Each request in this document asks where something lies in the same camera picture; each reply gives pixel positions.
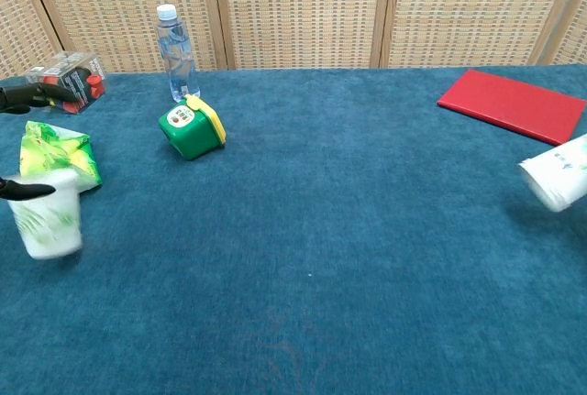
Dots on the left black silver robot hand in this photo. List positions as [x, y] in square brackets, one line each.
[32, 92]

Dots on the white paper cup green print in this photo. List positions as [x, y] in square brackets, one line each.
[48, 225]

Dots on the clear box black red print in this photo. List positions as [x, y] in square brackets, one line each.
[85, 76]

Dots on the green yellow tissue pack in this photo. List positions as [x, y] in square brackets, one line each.
[59, 152]

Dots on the clear plastic water bottle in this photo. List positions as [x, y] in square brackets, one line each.
[178, 60]

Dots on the green box yellow lid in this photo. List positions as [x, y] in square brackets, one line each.
[195, 134]

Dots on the woven rattan folding screen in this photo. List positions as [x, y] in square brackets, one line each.
[302, 10]

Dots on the blue carpet table mat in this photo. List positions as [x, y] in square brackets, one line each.
[321, 253]

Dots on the red hardcover book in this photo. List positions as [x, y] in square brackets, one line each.
[513, 104]

